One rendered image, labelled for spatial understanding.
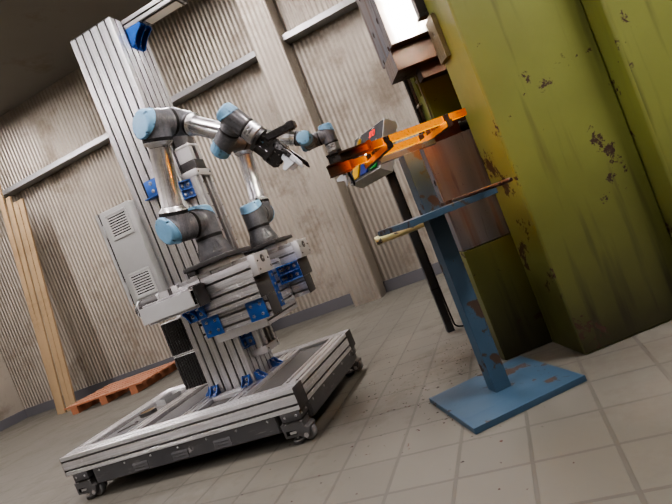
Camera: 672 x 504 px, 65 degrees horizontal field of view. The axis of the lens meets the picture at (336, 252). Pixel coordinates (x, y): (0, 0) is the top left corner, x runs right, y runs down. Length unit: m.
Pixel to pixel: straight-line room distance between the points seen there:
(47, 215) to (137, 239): 5.06
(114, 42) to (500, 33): 1.70
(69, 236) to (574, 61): 6.39
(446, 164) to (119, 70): 1.55
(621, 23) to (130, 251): 2.18
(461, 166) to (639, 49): 0.70
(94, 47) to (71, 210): 4.69
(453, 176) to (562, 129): 0.43
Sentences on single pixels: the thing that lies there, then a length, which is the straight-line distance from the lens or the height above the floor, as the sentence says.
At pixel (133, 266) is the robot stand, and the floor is 0.94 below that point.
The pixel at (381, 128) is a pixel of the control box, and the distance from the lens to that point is 2.80.
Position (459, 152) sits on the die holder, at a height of 0.84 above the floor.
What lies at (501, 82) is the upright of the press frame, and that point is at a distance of 1.99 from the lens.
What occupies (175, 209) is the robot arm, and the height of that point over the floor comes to 1.05.
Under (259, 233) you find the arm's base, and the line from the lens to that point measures 2.68.
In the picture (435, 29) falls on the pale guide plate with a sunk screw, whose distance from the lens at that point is 2.16.
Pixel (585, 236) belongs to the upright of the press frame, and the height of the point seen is 0.39.
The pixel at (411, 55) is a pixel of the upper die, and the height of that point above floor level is 1.31.
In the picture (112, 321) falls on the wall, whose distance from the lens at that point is 7.22.
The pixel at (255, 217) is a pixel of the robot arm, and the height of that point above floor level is 0.96.
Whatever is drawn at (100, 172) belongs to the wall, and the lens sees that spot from 7.03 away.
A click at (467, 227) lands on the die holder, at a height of 0.55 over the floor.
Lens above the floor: 0.69
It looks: 1 degrees down
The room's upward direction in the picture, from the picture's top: 22 degrees counter-clockwise
